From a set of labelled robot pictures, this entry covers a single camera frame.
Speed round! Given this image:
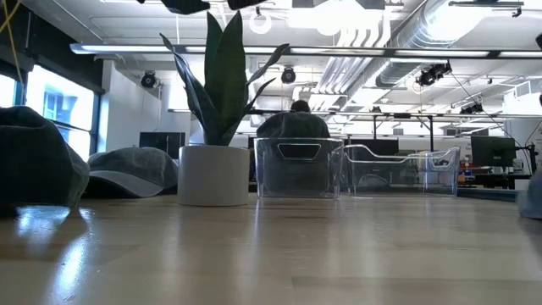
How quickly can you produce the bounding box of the grey baseball cap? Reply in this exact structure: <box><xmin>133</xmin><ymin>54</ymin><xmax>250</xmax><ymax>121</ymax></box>
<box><xmin>86</xmin><ymin>146</ymin><xmax>180</xmax><ymax>199</ymax></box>

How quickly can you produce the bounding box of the long linear ceiling light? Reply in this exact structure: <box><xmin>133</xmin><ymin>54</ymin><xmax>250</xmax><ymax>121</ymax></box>
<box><xmin>69</xmin><ymin>42</ymin><xmax>542</xmax><ymax>60</ymax></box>

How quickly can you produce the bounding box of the black round ceiling speaker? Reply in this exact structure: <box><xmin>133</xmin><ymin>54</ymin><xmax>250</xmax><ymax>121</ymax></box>
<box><xmin>140</xmin><ymin>70</ymin><xmax>158</xmax><ymax>90</ymax></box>
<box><xmin>279</xmin><ymin>66</ymin><xmax>297</xmax><ymax>86</ymax></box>

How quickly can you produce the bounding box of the person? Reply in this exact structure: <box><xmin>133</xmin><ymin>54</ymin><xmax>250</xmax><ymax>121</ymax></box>
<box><xmin>289</xmin><ymin>99</ymin><xmax>313</xmax><ymax>114</ymax></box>

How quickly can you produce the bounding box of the white ceiling pipe bundle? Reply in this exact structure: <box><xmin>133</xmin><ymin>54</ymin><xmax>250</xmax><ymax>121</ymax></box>
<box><xmin>315</xmin><ymin>25</ymin><xmax>393</xmax><ymax>97</ymax></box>

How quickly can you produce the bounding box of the black monitor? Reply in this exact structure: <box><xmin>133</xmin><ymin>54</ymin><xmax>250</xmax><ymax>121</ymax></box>
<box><xmin>138</xmin><ymin>131</ymin><xmax>187</xmax><ymax>161</ymax></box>
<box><xmin>470</xmin><ymin>135</ymin><xmax>517</xmax><ymax>168</ymax></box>

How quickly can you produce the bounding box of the snake plant in white pot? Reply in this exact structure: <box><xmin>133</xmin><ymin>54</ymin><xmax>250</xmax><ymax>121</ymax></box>
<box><xmin>158</xmin><ymin>10</ymin><xmax>290</xmax><ymax>208</ymax></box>

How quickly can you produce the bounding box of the clear plastic bin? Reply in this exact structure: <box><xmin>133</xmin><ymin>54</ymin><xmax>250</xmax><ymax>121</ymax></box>
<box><xmin>253</xmin><ymin>136</ymin><xmax>346</xmax><ymax>200</ymax></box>
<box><xmin>340</xmin><ymin>143</ymin><xmax>462</xmax><ymax>198</ymax></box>

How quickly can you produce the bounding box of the white ring lamp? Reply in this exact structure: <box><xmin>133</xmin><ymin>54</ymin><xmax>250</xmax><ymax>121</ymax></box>
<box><xmin>248</xmin><ymin>11</ymin><xmax>274</xmax><ymax>36</ymax></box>

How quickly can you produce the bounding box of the yellow cable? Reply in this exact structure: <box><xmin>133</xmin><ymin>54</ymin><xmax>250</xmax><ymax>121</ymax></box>
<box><xmin>0</xmin><ymin>0</ymin><xmax>25</xmax><ymax>86</ymax></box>

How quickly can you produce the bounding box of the silver ventilation duct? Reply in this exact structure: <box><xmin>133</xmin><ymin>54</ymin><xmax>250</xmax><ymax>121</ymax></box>
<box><xmin>374</xmin><ymin>0</ymin><xmax>471</xmax><ymax>88</ymax></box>

